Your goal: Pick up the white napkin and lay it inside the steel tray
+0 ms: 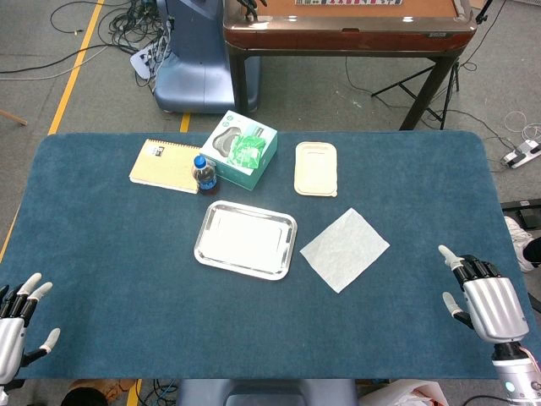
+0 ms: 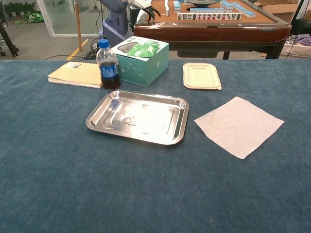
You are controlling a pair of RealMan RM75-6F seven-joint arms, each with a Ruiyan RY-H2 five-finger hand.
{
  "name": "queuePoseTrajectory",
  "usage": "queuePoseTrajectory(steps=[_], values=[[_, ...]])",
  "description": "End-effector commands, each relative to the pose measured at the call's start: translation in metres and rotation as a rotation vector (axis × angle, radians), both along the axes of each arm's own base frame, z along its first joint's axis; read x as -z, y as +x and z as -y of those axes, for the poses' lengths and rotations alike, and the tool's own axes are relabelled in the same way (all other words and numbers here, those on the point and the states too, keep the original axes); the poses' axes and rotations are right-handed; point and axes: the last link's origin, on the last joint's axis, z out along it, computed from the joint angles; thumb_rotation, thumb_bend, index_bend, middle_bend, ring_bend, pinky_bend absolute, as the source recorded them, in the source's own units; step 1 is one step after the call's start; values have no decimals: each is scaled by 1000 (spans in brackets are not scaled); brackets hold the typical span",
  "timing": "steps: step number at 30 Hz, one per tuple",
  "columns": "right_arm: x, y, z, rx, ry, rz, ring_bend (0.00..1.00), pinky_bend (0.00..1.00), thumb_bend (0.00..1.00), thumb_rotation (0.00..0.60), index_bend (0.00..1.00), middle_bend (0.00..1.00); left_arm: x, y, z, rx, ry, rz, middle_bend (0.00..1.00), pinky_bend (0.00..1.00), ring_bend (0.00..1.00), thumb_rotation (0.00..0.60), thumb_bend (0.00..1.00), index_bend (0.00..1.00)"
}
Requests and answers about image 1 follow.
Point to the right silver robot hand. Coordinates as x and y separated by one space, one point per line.
494 304

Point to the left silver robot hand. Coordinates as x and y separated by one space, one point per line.
10 338

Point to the white paper napkin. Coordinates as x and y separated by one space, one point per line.
344 249

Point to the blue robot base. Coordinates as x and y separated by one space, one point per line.
194 63

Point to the stainless steel tray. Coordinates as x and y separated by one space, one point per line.
245 237

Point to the black trouser leg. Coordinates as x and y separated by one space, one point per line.
533 251

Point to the white sneaker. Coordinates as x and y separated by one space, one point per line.
517 237

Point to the black metal foot base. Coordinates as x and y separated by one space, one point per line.
524 215

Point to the brown cardboard piece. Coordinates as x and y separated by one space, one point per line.
105 389

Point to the wooden stick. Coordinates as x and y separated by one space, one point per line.
14 118

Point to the beige plastic lid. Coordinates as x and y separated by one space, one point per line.
316 169

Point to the black tripod stand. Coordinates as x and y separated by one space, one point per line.
455 80

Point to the kraft spiral notebook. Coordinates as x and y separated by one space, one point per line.
165 167

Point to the grey-blue robot torso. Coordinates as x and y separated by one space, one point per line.
266 393

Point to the cola bottle blue cap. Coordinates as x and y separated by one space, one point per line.
205 177

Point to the teal product box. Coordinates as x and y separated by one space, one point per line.
266 158

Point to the green plastic packet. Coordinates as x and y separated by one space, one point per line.
245 150

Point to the white multi-plug power strip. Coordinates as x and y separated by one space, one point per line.
141 63

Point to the brown mahjong table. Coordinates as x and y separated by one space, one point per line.
338 40

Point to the face-up mahjong tile row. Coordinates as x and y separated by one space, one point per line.
346 2

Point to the black fingered robot hand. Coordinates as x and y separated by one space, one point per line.
249 6

